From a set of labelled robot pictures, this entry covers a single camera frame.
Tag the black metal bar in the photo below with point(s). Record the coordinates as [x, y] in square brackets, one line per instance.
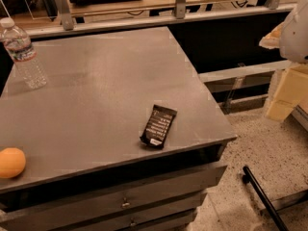
[248, 177]

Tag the wooden shelf rail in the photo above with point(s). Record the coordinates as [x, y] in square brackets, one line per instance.
[77, 20]

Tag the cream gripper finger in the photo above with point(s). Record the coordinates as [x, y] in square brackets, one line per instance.
[271, 40]
[287, 90]

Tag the clear plastic water bottle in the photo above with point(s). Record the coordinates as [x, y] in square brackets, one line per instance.
[21, 50]

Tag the orange fruit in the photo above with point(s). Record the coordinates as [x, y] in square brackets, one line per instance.
[12, 162]

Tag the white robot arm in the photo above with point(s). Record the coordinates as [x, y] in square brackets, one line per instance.
[293, 43]

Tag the grey drawer cabinet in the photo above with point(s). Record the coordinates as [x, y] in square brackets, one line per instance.
[151, 195]

